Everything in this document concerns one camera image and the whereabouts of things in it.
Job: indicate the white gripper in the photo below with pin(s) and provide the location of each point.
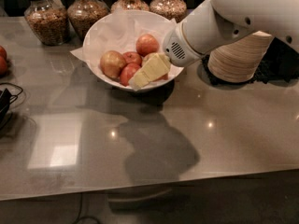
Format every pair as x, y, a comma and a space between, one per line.
177, 48

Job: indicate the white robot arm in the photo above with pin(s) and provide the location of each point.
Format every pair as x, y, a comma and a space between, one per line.
215, 23

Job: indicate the pale apple behind sticker apple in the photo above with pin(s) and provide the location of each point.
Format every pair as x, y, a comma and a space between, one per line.
147, 57

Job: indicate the red apple with sticker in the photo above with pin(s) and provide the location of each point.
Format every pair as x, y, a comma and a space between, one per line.
164, 77

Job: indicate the white ceramic bowl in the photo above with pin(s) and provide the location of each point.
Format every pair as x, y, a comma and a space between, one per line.
102, 25

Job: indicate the red apple back top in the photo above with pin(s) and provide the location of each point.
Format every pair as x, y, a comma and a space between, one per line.
146, 44

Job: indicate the red apple middle small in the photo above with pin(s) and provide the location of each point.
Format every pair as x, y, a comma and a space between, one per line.
132, 57

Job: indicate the red apple front centre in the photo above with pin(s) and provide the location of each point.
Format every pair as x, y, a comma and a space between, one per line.
128, 72

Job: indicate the yellowish red apple left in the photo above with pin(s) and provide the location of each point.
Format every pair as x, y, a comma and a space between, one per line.
111, 64

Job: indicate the white paper bowl liner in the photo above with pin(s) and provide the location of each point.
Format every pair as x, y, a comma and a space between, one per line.
115, 31

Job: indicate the red apple left edge lower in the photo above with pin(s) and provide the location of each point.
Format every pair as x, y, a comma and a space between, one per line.
3, 66

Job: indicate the red apple edge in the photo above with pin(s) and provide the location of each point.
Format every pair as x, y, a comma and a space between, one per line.
3, 53
3, 66

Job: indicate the red apple left edge upper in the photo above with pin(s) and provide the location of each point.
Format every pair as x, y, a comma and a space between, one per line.
3, 53

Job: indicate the glass cereal jar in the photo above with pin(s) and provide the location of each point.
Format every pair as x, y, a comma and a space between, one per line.
130, 5
170, 9
83, 14
48, 20

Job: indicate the glass cereal jar far left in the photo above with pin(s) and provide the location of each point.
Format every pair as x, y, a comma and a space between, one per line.
48, 20

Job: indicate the black mat under stacks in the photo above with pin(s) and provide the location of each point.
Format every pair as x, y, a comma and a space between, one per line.
280, 62

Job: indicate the black device with cable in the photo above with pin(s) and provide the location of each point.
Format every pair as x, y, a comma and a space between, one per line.
7, 98

